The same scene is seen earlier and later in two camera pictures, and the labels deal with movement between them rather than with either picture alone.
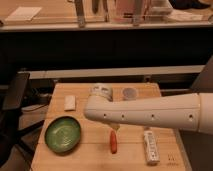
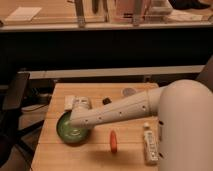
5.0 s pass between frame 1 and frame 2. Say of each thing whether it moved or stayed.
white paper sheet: stayed
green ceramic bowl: moved
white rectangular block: stayed
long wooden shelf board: stayed
